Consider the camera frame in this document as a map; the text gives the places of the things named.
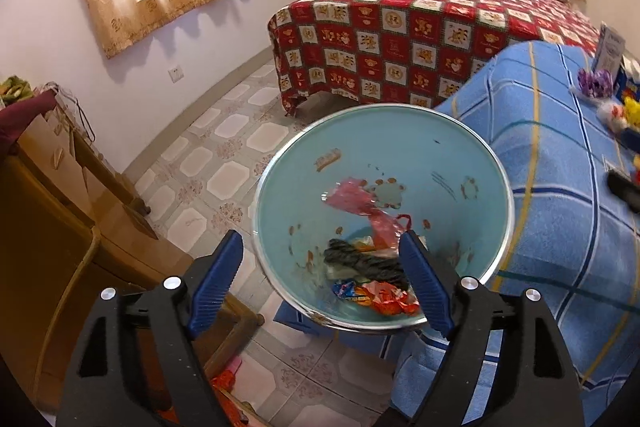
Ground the yellow wrapper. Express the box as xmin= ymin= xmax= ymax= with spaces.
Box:
xmin=624 ymin=96 xmax=640 ymax=130

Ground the red snack wrapper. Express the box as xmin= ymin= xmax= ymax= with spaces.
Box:
xmin=359 ymin=281 xmax=420 ymax=317

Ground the blue snack wrapper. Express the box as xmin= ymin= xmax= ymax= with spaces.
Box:
xmin=332 ymin=280 xmax=371 ymax=307

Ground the light blue trash bin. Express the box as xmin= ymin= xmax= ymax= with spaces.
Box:
xmin=253 ymin=104 xmax=514 ymax=334

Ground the blue plaid table cloth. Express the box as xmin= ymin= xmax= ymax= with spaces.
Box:
xmin=383 ymin=41 xmax=639 ymax=426

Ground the white clear plastic wrapper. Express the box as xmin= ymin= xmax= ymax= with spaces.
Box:
xmin=597 ymin=100 xmax=629 ymax=134

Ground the blue snack box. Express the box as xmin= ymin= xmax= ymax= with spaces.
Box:
xmin=614 ymin=56 xmax=640 ymax=102

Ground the purple crumpled wrapper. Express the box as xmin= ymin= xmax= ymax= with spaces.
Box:
xmin=577 ymin=69 xmax=613 ymax=100

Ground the white grey carton box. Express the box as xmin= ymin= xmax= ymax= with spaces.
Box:
xmin=591 ymin=22 xmax=626 ymax=78

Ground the wooden cabinet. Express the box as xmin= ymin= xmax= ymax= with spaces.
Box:
xmin=0 ymin=91 xmax=266 ymax=415

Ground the dark grey yarn skein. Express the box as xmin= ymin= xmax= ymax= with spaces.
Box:
xmin=323 ymin=239 xmax=410 ymax=291

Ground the red plastic bag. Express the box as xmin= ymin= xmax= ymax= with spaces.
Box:
xmin=396 ymin=213 xmax=412 ymax=231

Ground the pink plastic wrapper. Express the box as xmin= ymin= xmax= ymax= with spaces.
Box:
xmin=321 ymin=178 xmax=405 ymax=251

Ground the red patterned bed cover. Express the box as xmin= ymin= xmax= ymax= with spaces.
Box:
xmin=268 ymin=0 xmax=598 ymax=114

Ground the dark red cloth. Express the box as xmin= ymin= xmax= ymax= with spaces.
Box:
xmin=0 ymin=90 xmax=56 ymax=155

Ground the green object on cabinet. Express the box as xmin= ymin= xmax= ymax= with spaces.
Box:
xmin=0 ymin=76 xmax=34 ymax=106

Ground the black cable on cabinet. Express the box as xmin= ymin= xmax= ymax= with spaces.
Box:
xmin=41 ymin=81 xmax=98 ymax=144

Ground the white wall socket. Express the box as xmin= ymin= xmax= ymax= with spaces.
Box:
xmin=168 ymin=66 xmax=184 ymax=83

